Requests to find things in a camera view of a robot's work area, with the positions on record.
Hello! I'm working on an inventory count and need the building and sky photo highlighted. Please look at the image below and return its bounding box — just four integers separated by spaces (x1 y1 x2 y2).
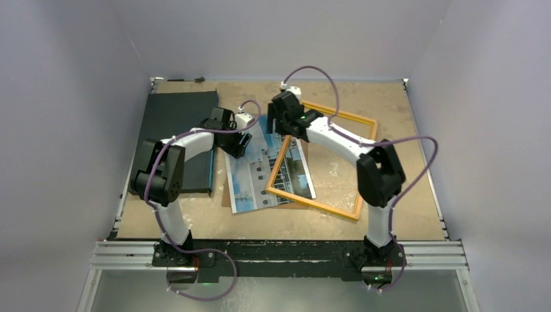
224 115 317 215

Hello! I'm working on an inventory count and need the yellow picture frame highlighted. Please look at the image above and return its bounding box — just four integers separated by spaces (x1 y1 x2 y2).
264 99 379 222

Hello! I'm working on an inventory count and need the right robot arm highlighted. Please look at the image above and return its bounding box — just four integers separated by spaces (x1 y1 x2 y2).
266 90 405 265

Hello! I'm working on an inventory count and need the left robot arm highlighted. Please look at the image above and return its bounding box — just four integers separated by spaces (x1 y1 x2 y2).
130 107 259 266

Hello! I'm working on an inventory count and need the brown backing board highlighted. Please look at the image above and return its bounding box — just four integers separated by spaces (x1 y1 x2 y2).
220 129 312 211

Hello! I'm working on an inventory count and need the dark blue flat box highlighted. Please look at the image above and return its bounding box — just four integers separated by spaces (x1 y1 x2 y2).
135 91 218 194

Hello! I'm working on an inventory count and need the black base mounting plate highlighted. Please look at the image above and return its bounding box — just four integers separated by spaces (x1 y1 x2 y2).
152 239 405 283

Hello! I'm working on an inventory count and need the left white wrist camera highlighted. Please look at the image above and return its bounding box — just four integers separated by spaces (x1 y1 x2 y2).
234 112 255 129

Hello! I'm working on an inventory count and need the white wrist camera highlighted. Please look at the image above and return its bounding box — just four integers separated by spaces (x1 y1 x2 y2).
234 112 255 129
279 81 302 100

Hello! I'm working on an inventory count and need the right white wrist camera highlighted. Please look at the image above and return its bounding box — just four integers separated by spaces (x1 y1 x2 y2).
279 81 302 100

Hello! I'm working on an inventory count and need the aluminium rail frame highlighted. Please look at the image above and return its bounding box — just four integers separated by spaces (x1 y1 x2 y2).
77 240 480 311

